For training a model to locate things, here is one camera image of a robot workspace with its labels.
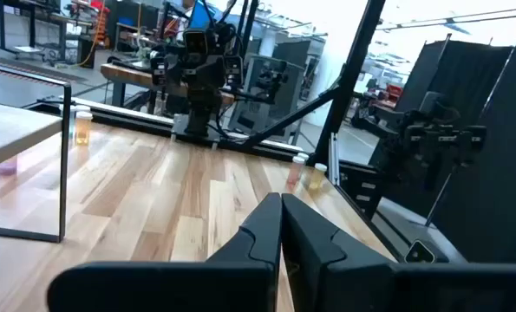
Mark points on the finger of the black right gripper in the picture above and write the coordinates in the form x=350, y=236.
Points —
x=233, y=69
x=158, y=69

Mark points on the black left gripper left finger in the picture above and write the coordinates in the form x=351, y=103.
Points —
x=249, y=281

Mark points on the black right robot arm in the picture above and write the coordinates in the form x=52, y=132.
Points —
x=201, y=115

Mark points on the black aluminium frame rail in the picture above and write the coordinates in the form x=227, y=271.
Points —
x=353, y=65

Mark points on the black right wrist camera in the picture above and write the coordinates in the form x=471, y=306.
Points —
x=195, y=41

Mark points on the blue lit monitor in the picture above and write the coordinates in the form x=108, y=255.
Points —
x=201, y=15

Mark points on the black partition curtain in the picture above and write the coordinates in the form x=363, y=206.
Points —
x=478, y=151

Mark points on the black background robot arm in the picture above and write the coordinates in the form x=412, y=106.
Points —
x=431, y=134
x=272, y=80

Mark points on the red box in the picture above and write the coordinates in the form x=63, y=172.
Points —
x=394, y=92

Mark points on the black drawer unit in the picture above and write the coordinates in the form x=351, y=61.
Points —
x=361, y=186

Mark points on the wooden workbench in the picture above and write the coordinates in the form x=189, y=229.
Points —
x=127, y=76

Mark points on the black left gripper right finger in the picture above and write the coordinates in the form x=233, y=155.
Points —
x=370, y=286

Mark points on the black desk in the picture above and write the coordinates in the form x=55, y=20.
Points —
x=23, y=26

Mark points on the orange-red medicine bottle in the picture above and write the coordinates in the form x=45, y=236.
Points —
x=296, y=171

